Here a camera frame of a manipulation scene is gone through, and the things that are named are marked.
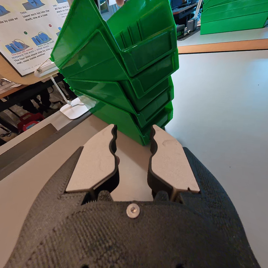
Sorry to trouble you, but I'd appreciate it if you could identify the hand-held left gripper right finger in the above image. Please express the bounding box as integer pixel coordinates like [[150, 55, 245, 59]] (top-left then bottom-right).
[[147, 125, 200, 202]]

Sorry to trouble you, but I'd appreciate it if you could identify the red plastic case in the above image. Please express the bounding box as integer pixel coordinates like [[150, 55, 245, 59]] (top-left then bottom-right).
[[17, 113, 45, 133]]

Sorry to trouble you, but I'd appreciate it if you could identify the nested green bin stack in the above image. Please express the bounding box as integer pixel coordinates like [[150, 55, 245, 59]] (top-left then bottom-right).
[[200, 0, 268, 35]]

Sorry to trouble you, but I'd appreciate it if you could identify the green plastic storage bin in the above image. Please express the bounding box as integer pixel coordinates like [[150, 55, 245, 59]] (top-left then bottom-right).
[[64, 76, 174, 122], [50, 0, 178, 77], [57, 29, 180, 99], [72, 89, 174, 146]]

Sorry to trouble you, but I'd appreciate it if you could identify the printed instruction sheet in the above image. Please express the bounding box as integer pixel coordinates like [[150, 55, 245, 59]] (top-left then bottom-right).
[[0, 0, 71, 77]]

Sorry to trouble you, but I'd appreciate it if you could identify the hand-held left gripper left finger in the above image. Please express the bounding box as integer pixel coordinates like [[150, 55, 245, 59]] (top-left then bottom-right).
[[65, 124, 120, 195]]

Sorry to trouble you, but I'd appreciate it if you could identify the grey desk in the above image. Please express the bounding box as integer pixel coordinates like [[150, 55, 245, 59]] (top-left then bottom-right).
[[0, 49, 268, 247]]

